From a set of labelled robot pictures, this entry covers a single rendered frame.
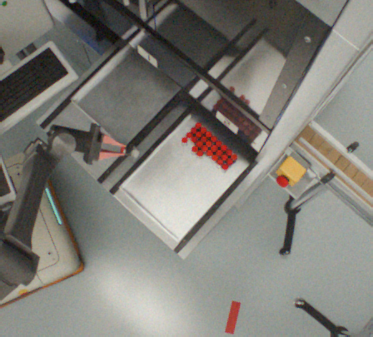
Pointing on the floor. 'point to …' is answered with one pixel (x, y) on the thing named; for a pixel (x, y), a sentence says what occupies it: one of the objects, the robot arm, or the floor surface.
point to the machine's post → (320, 75)
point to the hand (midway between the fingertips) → (121, 149)
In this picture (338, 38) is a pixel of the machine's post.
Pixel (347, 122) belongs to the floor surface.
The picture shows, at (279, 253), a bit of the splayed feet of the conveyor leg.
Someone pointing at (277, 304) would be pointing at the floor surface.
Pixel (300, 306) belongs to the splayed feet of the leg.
